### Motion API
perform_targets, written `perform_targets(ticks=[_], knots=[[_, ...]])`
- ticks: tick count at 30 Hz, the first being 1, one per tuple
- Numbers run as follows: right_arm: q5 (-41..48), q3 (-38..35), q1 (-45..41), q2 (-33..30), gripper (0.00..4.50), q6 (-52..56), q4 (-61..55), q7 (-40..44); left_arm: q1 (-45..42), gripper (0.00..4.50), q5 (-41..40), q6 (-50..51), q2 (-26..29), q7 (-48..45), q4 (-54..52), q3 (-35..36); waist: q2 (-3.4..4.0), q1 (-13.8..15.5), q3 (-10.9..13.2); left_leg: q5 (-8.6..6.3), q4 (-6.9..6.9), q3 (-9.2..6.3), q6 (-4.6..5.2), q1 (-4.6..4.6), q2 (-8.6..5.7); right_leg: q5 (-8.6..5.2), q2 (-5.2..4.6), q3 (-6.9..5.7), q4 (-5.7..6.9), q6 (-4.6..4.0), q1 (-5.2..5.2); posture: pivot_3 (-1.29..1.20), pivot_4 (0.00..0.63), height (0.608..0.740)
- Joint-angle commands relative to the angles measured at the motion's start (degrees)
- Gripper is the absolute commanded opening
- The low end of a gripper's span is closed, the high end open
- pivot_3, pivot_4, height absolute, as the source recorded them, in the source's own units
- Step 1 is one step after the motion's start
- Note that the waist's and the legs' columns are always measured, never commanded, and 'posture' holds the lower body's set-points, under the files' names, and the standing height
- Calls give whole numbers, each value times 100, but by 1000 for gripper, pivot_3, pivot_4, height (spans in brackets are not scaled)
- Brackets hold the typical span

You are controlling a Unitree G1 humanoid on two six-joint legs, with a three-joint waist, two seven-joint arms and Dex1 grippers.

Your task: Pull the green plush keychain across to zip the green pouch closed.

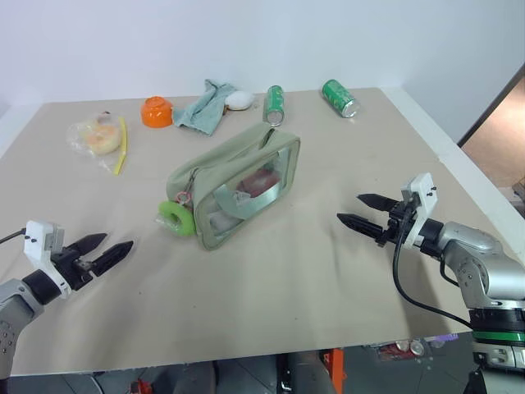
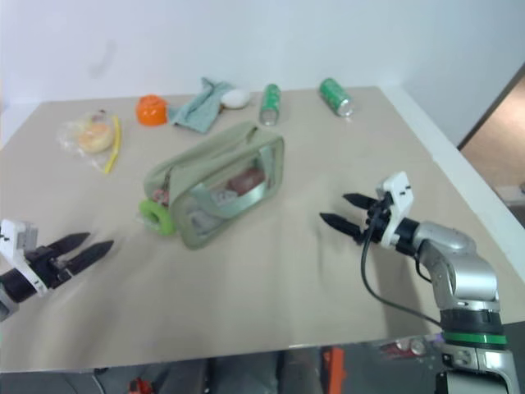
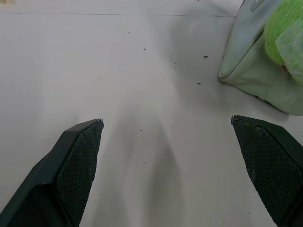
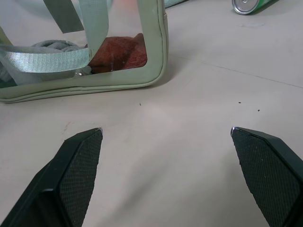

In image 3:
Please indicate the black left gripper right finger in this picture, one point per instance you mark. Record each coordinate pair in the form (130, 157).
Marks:
(274, 165)

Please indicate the bright green fuzzy item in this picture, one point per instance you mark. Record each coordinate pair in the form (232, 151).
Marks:
(281, 33)

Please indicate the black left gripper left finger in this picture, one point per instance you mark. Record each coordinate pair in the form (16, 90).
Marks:
(59, 179)

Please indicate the pale green pouch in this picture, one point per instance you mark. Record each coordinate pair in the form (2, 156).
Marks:
(251, 71)

